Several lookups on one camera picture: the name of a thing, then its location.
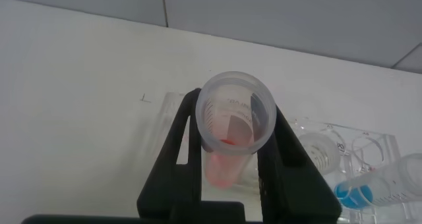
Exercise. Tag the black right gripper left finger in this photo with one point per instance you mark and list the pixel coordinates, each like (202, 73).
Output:
(168, 184)

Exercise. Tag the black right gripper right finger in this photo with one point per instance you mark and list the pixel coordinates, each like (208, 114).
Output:
(293, 184)

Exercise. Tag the test tube with yellow liquid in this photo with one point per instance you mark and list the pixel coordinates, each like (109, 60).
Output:
(321, 151)

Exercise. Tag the test tube with red liquid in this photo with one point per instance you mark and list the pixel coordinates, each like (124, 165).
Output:
(224, 171)

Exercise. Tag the test tube with blue liquid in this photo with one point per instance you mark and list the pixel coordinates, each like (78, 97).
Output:
(354, 194)

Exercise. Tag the clear acrylic test tube rack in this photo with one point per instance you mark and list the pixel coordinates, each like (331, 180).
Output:
(372, 145)

